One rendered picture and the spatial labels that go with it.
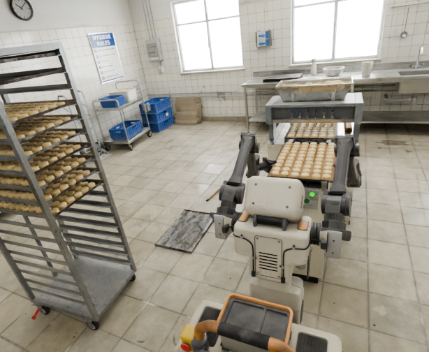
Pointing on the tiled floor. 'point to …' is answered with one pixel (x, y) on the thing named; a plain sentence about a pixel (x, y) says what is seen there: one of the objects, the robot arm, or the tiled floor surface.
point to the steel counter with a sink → (388, 75)
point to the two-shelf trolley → (122, 119)
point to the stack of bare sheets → (186, 231)
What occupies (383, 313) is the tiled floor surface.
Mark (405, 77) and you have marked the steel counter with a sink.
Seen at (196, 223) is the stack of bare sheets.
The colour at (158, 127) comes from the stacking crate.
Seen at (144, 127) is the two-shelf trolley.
